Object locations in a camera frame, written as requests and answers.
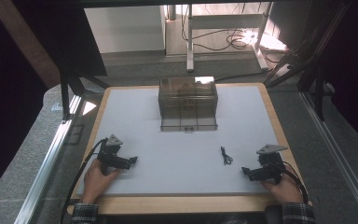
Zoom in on person's right hand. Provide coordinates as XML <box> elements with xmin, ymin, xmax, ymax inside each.
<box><xmin>260</xmin><ymin>170</ymin><xmax>305</xmax><ymax>205</ymax></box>

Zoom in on black tripod stands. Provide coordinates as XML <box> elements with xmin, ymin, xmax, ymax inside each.
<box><xmin>263</xmin><ymin>0</ymin><xmax>353</xmax><ymax>123</ymax></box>

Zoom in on left hand-held gripper black cable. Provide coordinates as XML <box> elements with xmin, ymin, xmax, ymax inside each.
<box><xmin>59</xmin><ymin>137</ymin><xmax>108</xmax><ymax>224</ymax></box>

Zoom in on wooden beam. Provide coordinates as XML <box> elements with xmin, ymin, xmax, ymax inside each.
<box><xmin>0</xmin><ymin>0</ymin><xmax>62</xmax><ymax>90</ymax></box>

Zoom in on dark curtain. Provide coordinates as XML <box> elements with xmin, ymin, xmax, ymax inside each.
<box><xmin>321</xmin><ymin>0</ymin><xmax>358</xmax><ymax>150</ymax></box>

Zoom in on dark floor socket plate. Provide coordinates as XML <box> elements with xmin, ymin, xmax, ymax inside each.
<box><xmin>66</xmin><ymin>123</ymin><xmax>86</xmax><ymax>146</ymax></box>

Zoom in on black floor cables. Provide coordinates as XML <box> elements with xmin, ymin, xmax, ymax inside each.
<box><xmin>181</xmin><ymin>3</ymin><xmax>257</xmax><ymax>52</ymax></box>

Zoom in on aluminium rail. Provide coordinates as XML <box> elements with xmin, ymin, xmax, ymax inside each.
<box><xmin>13</xmin><ymin>94</ymin><xmax>82</xmax><ymax>224</ymax></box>
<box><xmin>299</xmin><ymin>91</ymin><xmax>358</xmax><ymax>224</ymax></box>

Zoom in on white cabinet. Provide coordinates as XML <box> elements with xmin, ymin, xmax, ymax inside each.
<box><xmin>83</xmin><ymin>5</ymin><xmax>168</xmax><ymax>55</ymax></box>

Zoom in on hand-held gripper black cable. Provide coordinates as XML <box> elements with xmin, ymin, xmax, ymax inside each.
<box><xmin>273</xmin><ymin>161</ymin><xmax>310</xmax><ymax>203</ymax></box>
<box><xmin>59</xmin><ymin>137</ymin><xmax>108</xmax><ymax>224</ymax></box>

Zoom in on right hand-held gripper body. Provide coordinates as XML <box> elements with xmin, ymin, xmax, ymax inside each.
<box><xmin>249</xmin><ymin>143</ymin><xmax>289</xmax><ymax>186</ymax></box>

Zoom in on person's left hand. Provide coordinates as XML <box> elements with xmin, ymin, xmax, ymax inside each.
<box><xmin>80</xmin><ymin>161</ymin><xmax>123</xmax><ymax>205</ymax></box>

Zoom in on small black cord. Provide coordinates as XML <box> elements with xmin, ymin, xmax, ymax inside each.
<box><xmin>220</xmin><ymin>146</ymin><xmax>234</xmax><ymax>166</ymax></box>

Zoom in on clear smoky plastic drawer box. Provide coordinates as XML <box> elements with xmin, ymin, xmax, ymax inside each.
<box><xmin>158</xmin><ymin>76</ymin><xmax>219</xmax><ymax>133</ymax></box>

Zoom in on white metal desk frame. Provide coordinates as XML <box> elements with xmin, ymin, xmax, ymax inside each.
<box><xmin>186</xmin><ymin>3</ymin><xmax>271</xmax><ymax>74</ymax></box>

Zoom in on right hand-held gripper black cable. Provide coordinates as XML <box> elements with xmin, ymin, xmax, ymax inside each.
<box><xmin>273</xmin><ymin>161</ymin><xmax>310</xmax><ymax>203</ymax></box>

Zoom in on white foam mat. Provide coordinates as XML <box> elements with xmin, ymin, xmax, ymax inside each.
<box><xmin>76</xmin><ymin>85</ymin><xmax>289</xmax><ymax>198</ymax></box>

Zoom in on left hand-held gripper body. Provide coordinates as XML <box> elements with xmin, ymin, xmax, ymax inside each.
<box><xmin>96</xmin><ymin>133</ymin><xmax>131</xmax><ymax>175</ymax></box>

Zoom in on black metal stand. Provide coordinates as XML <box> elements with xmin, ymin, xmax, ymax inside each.
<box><xmin>58</xmin><ymin>65</ymin><xmax>110</xmax><ymax>121</ymax></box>

